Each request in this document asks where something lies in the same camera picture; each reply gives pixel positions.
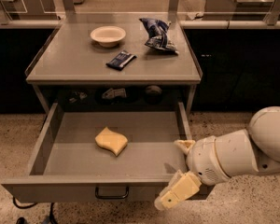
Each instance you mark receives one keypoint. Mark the blue crumpled chip bag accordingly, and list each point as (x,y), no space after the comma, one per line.
(157,35)

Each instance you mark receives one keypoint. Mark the grey metal counter cabinet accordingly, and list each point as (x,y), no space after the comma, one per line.
(72,58)

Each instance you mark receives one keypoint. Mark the white bowl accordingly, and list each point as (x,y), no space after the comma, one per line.
(108,36)

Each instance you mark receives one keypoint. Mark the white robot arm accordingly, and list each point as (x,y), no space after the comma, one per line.
(254,150)

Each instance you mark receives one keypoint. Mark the grey open top drawer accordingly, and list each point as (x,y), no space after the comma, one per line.
(67,165)

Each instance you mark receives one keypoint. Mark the dark blue snack bar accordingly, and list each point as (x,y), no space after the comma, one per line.
(121,60)

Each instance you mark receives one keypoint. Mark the black drawer handle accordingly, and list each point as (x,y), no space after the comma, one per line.
(111,193)

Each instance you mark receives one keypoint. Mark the round dark object on shelf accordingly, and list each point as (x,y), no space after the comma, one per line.
(153,93)

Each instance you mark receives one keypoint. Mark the background steel table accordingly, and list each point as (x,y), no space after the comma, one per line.
(236,10)

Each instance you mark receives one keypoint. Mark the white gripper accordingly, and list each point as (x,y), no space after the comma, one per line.
(205,159)

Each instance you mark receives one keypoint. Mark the yellow wavy sponge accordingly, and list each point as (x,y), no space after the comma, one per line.
(112,141)

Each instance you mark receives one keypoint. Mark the small object on shelf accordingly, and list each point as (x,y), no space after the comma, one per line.
(114,93)

